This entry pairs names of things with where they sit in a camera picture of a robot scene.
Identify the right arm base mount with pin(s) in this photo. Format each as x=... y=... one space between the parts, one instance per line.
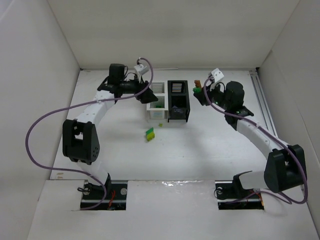
x=231 y=195

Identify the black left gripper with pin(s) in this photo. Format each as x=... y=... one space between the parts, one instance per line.
x=142 y=90

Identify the brown and green lego stack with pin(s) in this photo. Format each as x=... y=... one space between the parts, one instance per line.
x=197 y=86

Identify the white two-slot container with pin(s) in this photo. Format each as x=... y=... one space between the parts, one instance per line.
x=158 y=110

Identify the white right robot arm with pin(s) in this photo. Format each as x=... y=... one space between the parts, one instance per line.
x=285 y=166

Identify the purple lego pieces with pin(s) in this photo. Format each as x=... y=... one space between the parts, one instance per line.
x=177 y=108

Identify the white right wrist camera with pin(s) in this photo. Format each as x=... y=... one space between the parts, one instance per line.
x=215 y=77

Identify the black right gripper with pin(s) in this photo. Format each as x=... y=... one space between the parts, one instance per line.
x=207 y=95

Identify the black two-slot container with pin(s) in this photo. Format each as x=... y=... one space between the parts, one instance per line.
x=178 y=95

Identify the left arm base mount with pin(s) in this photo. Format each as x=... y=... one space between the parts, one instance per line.
x=115 y=199

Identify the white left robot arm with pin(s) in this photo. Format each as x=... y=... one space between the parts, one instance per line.
x=80 y=142

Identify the aluminium rail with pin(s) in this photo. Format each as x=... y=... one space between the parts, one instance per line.
x=262 y=102

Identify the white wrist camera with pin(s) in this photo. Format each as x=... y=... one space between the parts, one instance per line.
x=215 y=77
x=140 y=70

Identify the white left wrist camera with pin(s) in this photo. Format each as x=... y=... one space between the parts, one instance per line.
x=140 y=70

